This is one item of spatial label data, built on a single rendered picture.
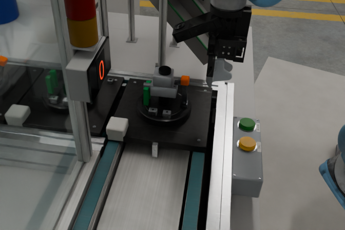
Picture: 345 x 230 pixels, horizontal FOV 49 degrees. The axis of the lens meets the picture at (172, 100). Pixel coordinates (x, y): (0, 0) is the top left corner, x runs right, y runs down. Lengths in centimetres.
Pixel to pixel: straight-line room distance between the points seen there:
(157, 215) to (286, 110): 58
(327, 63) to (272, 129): 220
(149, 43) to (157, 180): 73
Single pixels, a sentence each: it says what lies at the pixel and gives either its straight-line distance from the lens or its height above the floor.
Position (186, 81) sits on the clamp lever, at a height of 107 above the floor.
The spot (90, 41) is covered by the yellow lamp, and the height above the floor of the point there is 127.
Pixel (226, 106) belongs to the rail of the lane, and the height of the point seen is 95.
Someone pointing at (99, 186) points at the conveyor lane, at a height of 95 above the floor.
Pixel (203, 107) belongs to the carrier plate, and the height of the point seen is 97.
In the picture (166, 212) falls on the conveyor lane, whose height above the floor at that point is 92.
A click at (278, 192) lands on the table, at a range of 98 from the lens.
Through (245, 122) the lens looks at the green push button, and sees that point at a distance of 96.
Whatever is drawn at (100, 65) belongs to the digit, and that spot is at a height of 121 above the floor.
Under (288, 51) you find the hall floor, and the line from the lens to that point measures 333.
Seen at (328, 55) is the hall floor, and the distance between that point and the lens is 341.
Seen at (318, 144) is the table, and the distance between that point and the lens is 114.
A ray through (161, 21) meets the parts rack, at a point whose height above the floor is 112.
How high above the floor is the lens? 159
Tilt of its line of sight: 38 degrees down
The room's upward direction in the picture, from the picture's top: 3 degrees clockwise
